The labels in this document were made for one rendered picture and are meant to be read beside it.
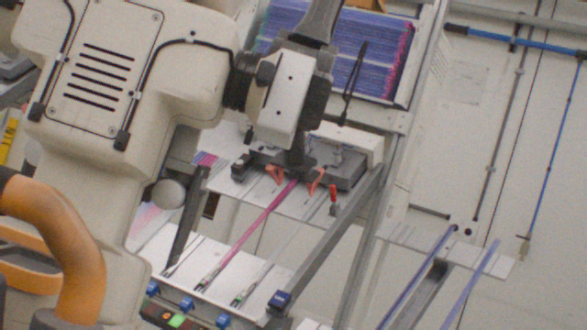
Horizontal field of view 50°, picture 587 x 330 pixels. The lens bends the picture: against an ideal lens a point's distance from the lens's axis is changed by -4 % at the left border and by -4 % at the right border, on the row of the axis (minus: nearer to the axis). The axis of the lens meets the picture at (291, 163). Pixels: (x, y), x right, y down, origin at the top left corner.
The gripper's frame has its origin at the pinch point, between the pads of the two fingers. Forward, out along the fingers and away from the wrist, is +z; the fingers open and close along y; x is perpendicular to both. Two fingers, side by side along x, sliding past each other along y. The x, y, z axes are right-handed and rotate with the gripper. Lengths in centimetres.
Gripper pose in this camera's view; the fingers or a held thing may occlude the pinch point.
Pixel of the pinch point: (295, 188)
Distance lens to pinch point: 171.6
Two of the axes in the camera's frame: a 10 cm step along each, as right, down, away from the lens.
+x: -5.0, 5.5, -6.7
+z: 0.4, 7.9, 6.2
